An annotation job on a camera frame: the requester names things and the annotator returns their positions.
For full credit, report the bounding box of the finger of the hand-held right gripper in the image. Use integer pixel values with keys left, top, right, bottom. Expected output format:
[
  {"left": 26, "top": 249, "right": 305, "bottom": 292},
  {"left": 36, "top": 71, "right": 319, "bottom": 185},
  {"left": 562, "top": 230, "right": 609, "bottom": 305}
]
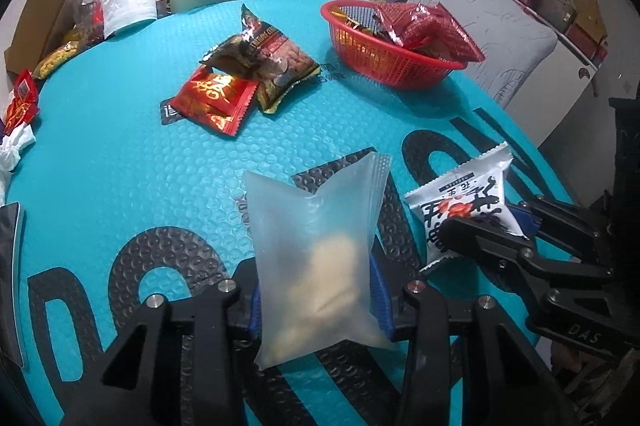
[
  {"left": 441, "top": 216, "right": 615, "bottom": 291},
  {"left": 510, "top": 196, "right": 612, "bottom": 268}
]

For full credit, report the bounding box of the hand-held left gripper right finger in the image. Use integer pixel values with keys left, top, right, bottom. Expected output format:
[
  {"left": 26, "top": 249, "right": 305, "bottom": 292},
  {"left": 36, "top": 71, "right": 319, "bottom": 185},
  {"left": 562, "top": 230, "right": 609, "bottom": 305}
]
[{"left": 367, "top": 253, "right": 566, "bottom": 426}]

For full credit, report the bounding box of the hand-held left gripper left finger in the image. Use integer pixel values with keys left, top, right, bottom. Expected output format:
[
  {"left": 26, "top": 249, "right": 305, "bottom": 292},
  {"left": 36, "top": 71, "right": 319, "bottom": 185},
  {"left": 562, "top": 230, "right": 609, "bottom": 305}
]
[{"left": 60, "top": 258, "right": 263, "bottom": 426}]

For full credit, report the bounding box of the white snack packet red print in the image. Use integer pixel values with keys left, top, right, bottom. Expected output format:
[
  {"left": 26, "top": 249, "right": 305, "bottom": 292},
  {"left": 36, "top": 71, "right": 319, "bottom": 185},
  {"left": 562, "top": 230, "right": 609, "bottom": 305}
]
[{"left": 404, "top": 142, "right": 530, "bottom": 273}]

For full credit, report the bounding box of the clear bag of nuts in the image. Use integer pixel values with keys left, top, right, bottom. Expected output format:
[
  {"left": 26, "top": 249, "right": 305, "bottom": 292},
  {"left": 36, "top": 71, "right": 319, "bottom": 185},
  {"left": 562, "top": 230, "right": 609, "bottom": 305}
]
[{"left": 241, "top": 150, "right": 401, "bottom": 371}]

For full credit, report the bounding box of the red plastic basket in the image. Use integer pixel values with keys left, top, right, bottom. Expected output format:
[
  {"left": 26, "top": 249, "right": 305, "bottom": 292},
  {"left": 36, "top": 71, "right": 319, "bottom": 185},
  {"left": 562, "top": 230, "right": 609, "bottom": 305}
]
[{"left": 320, "top": 0, "right": 473, "bottom": 88}]

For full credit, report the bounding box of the white chest freezer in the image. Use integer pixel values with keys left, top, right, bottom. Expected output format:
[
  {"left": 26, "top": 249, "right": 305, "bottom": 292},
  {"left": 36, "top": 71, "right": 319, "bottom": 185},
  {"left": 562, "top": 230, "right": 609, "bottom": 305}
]
[{"left": 539, "top": 30, "right": 602, "bottom": 149}]

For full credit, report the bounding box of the brown cardboard box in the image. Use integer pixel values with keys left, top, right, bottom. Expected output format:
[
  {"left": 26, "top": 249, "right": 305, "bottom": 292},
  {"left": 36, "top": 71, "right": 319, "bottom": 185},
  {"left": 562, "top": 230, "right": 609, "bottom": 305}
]
[{"left": 569, "top": 0, "right": 610, "bottom": 48}]

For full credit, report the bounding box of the red packet gold text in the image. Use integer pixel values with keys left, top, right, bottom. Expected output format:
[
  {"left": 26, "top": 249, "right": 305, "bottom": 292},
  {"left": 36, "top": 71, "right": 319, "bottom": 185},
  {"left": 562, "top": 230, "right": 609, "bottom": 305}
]
[{"left": 172, "top": 93, "right": 242, "bottom": 140}]

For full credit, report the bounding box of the white chair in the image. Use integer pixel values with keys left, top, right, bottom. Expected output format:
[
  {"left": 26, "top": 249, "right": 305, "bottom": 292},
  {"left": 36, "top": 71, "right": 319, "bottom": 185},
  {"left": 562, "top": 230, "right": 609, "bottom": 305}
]
[{"left": 406, "top": 0, "right": 559, "bottom": 108}]

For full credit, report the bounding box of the red packet gold print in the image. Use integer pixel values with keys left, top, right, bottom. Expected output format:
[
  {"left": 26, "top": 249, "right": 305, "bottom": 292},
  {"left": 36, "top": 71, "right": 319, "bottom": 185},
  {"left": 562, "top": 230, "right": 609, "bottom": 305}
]
[{"left": 186, "top": 66, "right": 259, "bottom": 128}]

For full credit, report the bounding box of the yellow snack packet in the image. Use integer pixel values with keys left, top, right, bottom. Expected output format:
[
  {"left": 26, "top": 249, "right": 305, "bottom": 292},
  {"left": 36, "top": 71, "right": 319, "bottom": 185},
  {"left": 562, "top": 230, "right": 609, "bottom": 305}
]
[{"left": 334, "top": 8, "right": 382, "bottom": 43}]

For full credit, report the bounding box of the black peanut snack packet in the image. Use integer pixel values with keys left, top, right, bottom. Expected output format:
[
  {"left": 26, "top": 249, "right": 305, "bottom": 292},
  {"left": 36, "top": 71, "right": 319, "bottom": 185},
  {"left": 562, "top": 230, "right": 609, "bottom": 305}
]
[{"left": 200, "top": 3, "right": 321, "bottom": 114}]

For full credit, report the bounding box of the crumpled white tissue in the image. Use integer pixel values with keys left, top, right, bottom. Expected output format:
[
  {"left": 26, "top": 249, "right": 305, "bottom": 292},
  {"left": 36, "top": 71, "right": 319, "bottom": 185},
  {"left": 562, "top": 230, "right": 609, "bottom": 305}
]
[{"left": 0, "top": 122, "right": 37, "bottom": 199}]

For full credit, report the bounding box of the red gold candy bag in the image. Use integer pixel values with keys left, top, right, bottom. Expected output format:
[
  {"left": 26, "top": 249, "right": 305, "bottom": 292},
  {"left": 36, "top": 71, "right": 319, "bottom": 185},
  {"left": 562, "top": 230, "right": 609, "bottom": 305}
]
[{"left": 0, "top": 97, "right": 42, "bottom": 138}]

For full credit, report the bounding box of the red packet with code label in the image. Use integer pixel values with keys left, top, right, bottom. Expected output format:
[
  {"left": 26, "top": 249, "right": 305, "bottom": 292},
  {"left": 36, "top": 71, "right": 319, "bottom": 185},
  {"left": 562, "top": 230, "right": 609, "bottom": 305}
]
[{"left": 9, "top": 68, "right": 41, "bottom": 108}]

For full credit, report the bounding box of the yellow corn snack bag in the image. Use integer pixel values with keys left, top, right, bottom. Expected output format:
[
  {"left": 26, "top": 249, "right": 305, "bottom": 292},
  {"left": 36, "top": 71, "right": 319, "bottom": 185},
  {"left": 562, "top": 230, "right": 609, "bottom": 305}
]
[{"left": 31, "top": 40, "right": 84, "bottom": 80}]

